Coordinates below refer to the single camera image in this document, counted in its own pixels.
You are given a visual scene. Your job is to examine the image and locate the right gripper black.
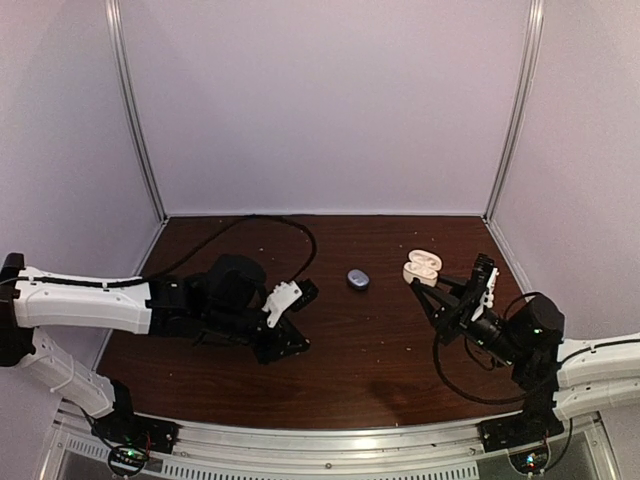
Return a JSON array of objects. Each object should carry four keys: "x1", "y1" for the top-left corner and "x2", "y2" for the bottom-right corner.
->
[{"x1": 411, "y1": 271, "x2": 524, "y2": 368}]

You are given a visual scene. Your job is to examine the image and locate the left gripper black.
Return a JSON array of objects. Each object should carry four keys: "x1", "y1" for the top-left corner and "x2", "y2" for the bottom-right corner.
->
[{"x1": 203, "y1": 304, "x2": 311, "y2": 366}]

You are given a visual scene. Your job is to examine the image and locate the cream white charging case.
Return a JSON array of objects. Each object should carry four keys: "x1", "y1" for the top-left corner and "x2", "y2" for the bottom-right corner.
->
[{"x1": 402, "y1": 249, "x2": 443, "y2": 287}]

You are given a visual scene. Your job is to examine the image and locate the lavender earbud charging case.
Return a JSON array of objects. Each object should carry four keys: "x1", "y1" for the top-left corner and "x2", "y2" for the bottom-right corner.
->
[{"x1": 346, "y1": 269, "x2": 371, "y2": 291}]

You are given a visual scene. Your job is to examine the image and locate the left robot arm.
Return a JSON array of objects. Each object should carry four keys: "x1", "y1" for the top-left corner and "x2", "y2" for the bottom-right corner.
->
[{"x1": 1, "y1": 253, "x2": 318, "y2": 444}]

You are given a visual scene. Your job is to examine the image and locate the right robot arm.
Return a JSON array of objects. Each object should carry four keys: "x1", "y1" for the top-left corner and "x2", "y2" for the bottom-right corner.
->
[{"x1": 404, "y1": 266, "x2": 639, "y2": 442}]

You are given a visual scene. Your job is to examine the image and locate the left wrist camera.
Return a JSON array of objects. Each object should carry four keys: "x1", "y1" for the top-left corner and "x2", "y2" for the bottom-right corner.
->
[{"x1": 262, "y1": 279, "x2": 319, "y2": 329}]

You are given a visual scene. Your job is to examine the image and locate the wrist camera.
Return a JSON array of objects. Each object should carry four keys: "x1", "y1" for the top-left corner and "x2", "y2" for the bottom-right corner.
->
[
  {"x1": 262, "y1": 279, "x2": 319, "y2": 329},
  {"x1": 470, "y1": 253, "x2": 499, "y2": 322}
]

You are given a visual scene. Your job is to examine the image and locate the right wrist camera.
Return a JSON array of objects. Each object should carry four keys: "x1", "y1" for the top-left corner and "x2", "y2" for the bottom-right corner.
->
[{"x1": 470, "y1": 253, "x2": 499, "y2": 322}]

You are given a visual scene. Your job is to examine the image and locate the right black cable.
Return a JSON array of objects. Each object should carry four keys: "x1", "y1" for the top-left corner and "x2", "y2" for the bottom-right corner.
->
[{"x1": 432, "y1": 294, "x2": 536, "y2": 405}]

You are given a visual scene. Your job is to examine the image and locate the black cable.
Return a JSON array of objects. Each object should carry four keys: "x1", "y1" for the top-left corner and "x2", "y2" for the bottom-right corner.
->
[
  {"x1": 432, "y1": 294, "x2": 536, "y2": 405},
  {"x1": 0, "y1": 214, "x2": 319, "y2": 291}
]

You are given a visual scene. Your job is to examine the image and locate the left black cable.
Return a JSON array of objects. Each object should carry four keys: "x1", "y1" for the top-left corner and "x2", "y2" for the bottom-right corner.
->
[{"x1": 0, "y1": 214, "x2": 319, "y2": 291}]

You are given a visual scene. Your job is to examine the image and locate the front aluminium rail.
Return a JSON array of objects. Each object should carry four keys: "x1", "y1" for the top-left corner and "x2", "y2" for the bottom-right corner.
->
[{"x1": 44, "y1": 394, "x2": 616, "y2": 480}]

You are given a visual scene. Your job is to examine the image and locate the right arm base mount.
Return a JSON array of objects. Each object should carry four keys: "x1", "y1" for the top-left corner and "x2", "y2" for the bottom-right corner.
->
[{"x1": 478, "y1": 394, "x2": 565, "y2": 477}]

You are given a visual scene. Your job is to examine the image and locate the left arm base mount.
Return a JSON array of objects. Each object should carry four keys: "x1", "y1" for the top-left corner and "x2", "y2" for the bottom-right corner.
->
[{"x1": 82, "y1": 396, "x2": 179, "y2": 479}]

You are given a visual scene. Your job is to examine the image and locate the right aluminium frame post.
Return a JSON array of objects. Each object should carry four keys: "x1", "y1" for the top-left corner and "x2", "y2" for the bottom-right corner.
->
[{"x1": 483, "y1": 0, "x2": 545, "y2": 224}]

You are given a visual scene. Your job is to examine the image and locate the aluminium frame post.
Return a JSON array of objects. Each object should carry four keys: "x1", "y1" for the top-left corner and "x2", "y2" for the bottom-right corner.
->
[
  {"x1": 483, "y1": 0, "x2": 545, "y2": 224},
  {"x1": 104, "y1": 0, "x2": 168, "y2": 223}
]

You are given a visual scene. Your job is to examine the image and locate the left aluminium frame post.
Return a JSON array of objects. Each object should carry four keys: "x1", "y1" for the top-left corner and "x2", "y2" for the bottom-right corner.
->
[{"x1": 104, "y1": 0, "x2": 168, "y2": 223}]

